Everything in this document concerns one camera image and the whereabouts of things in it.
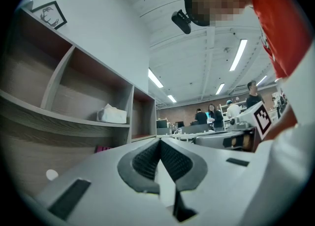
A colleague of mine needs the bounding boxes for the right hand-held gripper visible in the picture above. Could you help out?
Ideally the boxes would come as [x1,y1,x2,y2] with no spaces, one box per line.
[191,101,273,152]

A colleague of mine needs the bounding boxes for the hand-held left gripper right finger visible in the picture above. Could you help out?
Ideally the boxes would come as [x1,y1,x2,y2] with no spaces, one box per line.
[161,138,266,223]

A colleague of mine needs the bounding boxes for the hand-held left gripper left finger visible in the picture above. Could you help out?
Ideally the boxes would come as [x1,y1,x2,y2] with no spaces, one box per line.
[36,137,178,226]

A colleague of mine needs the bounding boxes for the person's right forearm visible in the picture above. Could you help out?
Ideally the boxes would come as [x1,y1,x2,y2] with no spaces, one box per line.
[264,104,299,142]

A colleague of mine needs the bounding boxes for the dark desk partition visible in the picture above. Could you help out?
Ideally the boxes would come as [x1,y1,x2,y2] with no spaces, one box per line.
[180,124,210,133]

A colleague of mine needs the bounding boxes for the pink book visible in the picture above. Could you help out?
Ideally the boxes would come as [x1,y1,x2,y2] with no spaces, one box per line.
[94,145,113,154]

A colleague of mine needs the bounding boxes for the white office table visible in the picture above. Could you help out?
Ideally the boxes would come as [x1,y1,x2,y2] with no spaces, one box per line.
[157,131,213,143]

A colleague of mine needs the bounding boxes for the white shelving rack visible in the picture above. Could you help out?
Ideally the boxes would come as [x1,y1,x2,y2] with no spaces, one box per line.
[219,100,248,123]

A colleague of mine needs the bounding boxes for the white tissue box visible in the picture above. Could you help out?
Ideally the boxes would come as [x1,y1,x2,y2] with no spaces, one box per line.
[96,103,127,124]

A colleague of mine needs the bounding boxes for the grey wooden shelf hutch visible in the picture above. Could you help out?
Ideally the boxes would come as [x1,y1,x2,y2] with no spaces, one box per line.
[0,5,158,197]

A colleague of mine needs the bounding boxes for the person's red shirt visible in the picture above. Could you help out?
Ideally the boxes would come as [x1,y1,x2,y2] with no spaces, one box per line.
[242,0,314,80]

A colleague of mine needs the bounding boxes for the black framed antler picture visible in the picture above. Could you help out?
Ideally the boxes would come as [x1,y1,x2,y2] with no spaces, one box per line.
[30,0,68,31]

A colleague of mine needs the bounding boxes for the white round cable hole cover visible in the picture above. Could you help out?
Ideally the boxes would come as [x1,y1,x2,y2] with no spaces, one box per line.
[45,168,60,181]

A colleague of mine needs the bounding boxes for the black head-mounted camera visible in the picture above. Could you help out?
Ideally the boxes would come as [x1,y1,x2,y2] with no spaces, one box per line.
[171,9,193,35]

